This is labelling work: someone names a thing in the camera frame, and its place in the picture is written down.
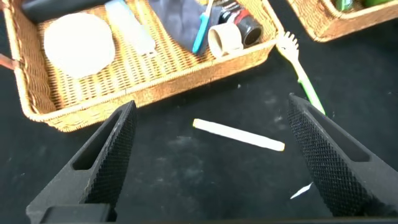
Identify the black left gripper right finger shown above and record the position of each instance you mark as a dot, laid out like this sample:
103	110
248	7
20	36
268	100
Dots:
335	174

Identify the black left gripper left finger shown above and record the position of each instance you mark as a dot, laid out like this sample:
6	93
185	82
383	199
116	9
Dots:
102	161

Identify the white marker yellow tip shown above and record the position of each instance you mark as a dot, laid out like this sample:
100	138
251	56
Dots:
239	135

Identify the black table cloth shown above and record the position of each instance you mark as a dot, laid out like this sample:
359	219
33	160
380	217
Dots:
186	186

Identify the white round container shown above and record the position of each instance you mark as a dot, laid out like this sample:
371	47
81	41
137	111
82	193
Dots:
77	43

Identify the clear plastic case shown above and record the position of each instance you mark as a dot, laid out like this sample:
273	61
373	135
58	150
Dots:
130	28

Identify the grey towel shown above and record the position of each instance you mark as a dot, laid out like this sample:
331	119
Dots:
180	21

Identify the black red cylinder can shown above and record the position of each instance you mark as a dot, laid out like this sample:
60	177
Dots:
248	29

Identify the small white cup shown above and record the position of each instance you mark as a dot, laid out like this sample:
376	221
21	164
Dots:
225	39

